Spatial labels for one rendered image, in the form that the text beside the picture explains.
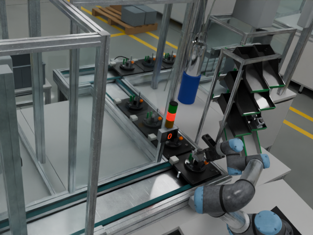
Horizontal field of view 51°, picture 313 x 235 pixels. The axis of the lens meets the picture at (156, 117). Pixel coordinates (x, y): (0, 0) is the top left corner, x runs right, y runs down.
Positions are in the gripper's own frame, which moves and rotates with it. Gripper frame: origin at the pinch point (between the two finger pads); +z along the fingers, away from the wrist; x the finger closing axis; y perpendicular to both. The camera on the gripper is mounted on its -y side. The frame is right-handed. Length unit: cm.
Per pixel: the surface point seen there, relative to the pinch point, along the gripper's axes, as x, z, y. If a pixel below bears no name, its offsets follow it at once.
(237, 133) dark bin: 24.2, -12.7, -3.1
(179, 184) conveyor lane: -15.5, 8.9, 14.7
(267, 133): 162, 82, 11
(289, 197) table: 49, -12, 48
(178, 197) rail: -25.5, -1.1, 20.2
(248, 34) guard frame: 89, 3, -73
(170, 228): -36.4, -0.5, 33.6
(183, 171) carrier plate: -10.3, 7.5, 8.2
